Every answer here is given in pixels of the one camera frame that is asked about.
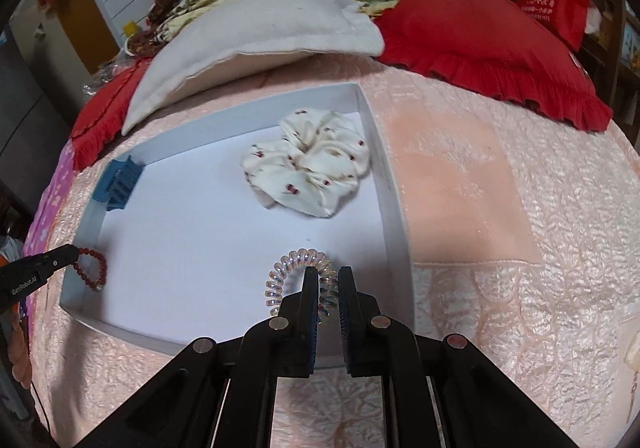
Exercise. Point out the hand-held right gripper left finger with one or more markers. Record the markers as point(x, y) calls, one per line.
point(311, 308)

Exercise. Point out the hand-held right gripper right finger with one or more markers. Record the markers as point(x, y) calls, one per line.
point(346, 318)

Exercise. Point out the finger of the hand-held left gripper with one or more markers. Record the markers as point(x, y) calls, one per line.
point(35, 270)

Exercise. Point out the white shallow tray box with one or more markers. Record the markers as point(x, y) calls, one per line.
point(200, 238)

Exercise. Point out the purple floral sheet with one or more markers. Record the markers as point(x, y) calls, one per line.
point(55, 188)

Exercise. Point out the blue hair claw clip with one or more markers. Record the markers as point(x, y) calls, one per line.
point(117, 180)

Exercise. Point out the cream patterned scrunchie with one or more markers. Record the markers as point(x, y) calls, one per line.
point(310, 163)

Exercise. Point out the grey wardrobe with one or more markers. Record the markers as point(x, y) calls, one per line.
point(30, 118)

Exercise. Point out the small red ruffled pillow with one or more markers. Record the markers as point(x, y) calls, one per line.
point(100, 113)

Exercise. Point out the clear plastic bag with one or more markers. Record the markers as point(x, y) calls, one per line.
point(100, 78)

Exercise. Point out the small yellow box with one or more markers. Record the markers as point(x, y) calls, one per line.
point(130, 28)

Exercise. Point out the white pillow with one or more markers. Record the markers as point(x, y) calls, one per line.
point(250, 38)

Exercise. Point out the large red ruffled pillow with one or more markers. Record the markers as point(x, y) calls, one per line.
point(475, 38)

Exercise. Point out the red shopping bag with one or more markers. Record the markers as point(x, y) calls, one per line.
point(550, 3)

